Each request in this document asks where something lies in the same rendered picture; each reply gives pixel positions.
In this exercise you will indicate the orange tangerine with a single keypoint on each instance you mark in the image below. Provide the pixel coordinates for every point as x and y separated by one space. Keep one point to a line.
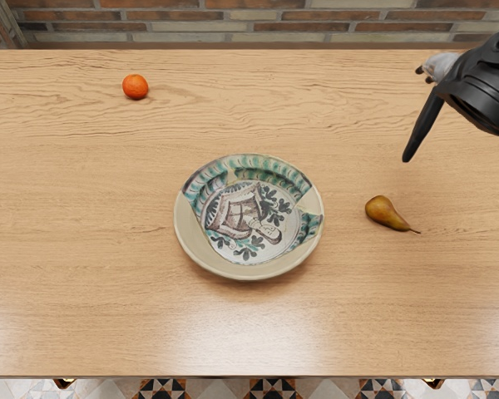
135 86

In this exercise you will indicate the patterned ceramic plate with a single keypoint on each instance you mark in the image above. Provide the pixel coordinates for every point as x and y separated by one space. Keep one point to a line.
249 216

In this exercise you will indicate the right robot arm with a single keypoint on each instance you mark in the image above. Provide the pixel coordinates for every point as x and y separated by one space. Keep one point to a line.
482 83

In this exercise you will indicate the brown-yellow pear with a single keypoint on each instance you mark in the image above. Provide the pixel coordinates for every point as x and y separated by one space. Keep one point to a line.
384 213

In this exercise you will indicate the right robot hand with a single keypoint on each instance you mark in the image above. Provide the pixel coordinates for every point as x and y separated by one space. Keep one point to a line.
423 124

